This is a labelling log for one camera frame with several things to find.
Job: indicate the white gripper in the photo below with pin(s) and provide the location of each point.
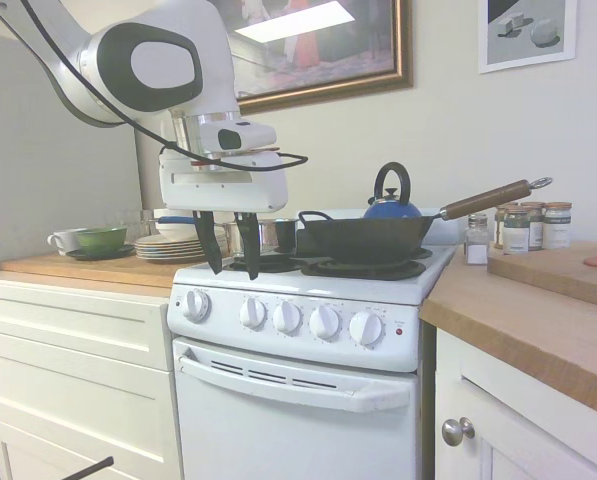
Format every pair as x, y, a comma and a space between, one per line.
223, 190

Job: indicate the white stove burner knob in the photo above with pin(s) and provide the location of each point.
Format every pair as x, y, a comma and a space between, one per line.
324, 322
366, 328
253, 313
286, 318

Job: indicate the black stove burner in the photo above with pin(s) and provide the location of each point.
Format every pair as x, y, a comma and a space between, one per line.
273, 265
393, 272
424, 253

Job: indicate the white electric stove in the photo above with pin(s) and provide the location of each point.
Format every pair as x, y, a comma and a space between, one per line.
298, 287

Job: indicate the white bowl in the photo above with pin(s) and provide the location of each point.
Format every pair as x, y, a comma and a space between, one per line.
178, 231

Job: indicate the steel pot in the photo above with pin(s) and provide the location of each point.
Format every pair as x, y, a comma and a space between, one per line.
285, 235

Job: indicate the large white oven knob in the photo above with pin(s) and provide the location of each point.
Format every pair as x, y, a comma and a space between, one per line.
196, 306

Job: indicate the cream dinner plate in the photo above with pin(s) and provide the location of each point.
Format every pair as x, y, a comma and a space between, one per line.
150, 243
150, 250
150, 253
150, 240
150, 246
150, 256

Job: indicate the clear drinking glass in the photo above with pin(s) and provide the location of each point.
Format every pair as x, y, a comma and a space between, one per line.
140, 222
117, 220

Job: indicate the dark saucer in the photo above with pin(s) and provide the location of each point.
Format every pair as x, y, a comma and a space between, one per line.
118, 252

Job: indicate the green bowl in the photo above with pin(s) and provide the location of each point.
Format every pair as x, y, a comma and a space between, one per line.
100, 237

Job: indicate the white cup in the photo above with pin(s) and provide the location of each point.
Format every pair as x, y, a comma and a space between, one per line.
63, 241

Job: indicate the white oven door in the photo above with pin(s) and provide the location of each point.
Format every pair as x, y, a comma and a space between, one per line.
278, 430

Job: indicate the white refrigerator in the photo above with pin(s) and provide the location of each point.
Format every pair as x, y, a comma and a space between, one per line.
28, 200

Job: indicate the white drawer cabinet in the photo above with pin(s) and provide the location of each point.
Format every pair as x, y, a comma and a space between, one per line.
78, 400

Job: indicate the gold framed painting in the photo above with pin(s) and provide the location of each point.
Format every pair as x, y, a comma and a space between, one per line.
353, 50

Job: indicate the glass salt shaker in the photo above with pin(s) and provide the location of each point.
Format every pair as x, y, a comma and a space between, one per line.
476, 247

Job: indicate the glass spice jar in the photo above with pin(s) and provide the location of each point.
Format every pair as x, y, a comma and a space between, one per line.
516, 235
535, 222
499, 225
558, 227

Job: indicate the silver cabinet knob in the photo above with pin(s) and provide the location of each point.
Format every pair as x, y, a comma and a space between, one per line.
455, 431

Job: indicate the wooden cutting board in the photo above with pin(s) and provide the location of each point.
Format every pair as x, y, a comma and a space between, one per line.
553, 275

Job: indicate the large grey shapes poster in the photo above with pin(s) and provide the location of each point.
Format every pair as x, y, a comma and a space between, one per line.
528, 30

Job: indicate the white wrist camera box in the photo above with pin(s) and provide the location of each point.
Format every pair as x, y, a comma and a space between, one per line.
238, 136

